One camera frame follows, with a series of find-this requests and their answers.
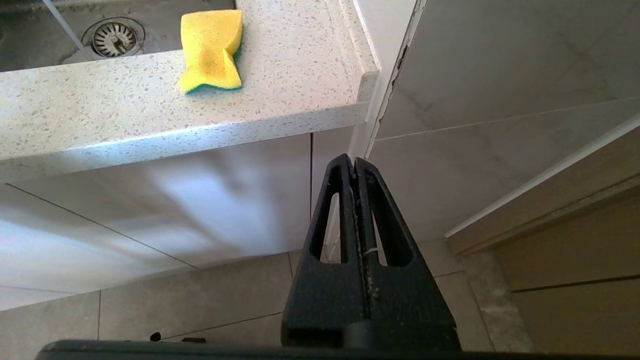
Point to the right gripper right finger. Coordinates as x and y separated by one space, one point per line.
410 305

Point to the white cabinet door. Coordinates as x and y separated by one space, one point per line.
150 210

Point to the yellow green sponge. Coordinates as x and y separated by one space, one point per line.
210 50

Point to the round metal drain strainer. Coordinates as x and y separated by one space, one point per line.
114 38

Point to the running water stream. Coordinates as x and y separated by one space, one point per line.
62 24

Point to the stainless steel sink basin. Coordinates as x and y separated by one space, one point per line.
30 40

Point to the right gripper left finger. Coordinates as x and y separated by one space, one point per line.
325 300

